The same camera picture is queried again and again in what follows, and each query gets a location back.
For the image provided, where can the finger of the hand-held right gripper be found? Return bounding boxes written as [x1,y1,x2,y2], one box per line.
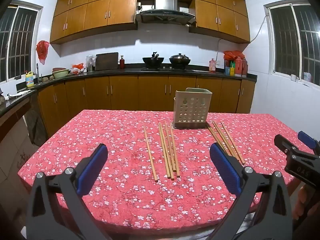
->
[297,131,320,153]
[274,134,297,155]

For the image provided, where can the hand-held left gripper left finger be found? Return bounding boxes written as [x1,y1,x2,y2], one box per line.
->
[25,143,112,240]

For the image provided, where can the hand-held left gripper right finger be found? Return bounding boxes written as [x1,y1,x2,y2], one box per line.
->
[209,142,293,240]

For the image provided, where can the beige perforated utensil holder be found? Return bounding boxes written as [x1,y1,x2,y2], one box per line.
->
[173,88,213,129]

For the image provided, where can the person's right hand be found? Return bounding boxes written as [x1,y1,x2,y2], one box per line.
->
[294,187,313,220]

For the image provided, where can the red floral tablecloth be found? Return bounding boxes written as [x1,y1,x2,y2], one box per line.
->
[17,109,304,236]

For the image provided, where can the wooden lower kitchen cabinets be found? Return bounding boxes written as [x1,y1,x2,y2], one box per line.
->
[37,74,256,137]

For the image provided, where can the barred window with wide sill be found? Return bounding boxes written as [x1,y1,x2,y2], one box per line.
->
[264,3,320,86]

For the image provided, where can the green plastic basin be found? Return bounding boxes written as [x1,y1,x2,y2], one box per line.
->
[52,69,69,79]

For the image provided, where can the black stone countertop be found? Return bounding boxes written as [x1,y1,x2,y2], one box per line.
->
[0,66,258,117]

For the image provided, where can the orange plastic bag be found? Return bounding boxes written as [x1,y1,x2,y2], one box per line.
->
[70,63,84,74]

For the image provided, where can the white cloth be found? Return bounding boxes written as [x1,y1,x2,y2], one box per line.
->
[6,90,33,99]

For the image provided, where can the clear plastic bag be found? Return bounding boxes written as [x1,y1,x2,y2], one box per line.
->
[86,54,97,72]

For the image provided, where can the dark wooden cutting board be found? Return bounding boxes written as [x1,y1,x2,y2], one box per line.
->
[95,52,119,71]

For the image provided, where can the black gas stove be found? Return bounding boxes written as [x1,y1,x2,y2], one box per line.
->
[140,66,195,72]

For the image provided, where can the open black wok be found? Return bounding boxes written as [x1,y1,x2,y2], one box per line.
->
[142,57,165,69]

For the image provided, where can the black wok with lid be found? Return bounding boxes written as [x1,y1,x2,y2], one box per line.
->
[169,53,191,69]

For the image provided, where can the hanging red plastic bag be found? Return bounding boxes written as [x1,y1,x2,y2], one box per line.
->
[36,40,50,65]

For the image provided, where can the steel range hood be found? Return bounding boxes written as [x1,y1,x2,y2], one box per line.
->
[135,0,197,26]

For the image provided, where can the white wall cable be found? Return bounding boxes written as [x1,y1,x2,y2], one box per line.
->
[216,15,268,66]

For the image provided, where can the barred window with narrow frame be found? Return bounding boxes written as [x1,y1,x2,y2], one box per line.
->
[0,4,42,83]

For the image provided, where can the wooden upper wall cabinets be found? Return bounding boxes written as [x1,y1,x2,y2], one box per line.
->
[50,0,251,44]

